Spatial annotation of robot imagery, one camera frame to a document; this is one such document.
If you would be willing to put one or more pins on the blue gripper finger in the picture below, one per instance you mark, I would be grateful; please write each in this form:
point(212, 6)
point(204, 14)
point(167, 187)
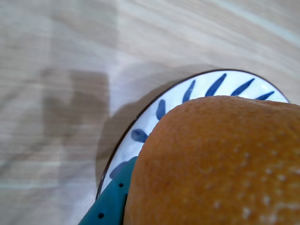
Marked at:
point(110, 201)

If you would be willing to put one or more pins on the large orange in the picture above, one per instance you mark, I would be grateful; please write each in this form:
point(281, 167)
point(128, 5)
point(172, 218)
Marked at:
point(211, 164)

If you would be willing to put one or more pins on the white plate blue stripes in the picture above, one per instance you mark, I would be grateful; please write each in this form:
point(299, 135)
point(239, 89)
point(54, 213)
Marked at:
point(204, 84)

